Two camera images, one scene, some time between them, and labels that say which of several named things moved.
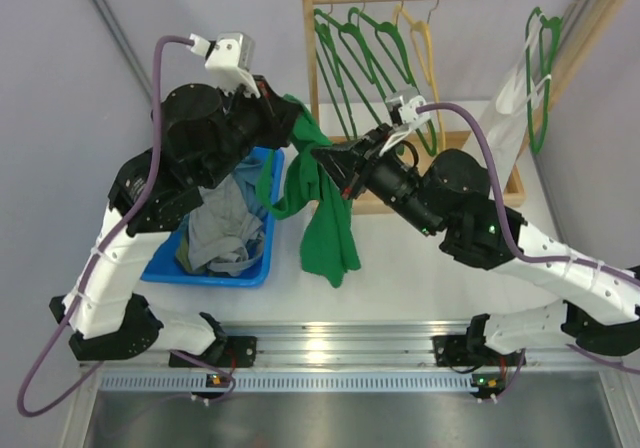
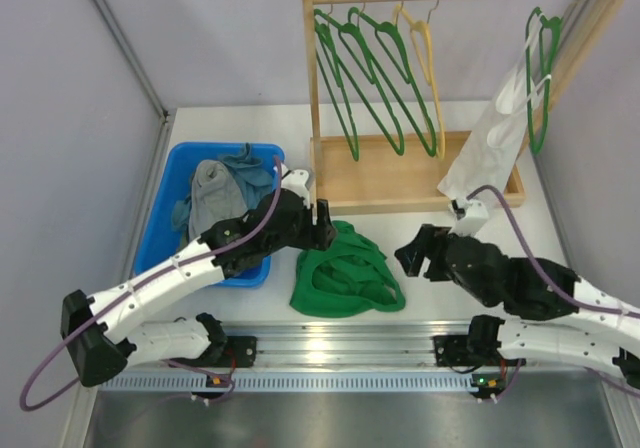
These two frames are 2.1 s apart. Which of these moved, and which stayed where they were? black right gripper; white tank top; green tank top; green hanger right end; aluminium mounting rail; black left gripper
Moved: green tank top; black left gripper; black right gripper
Stayed: green hanger right end; white tank top; aluminium mounting rail
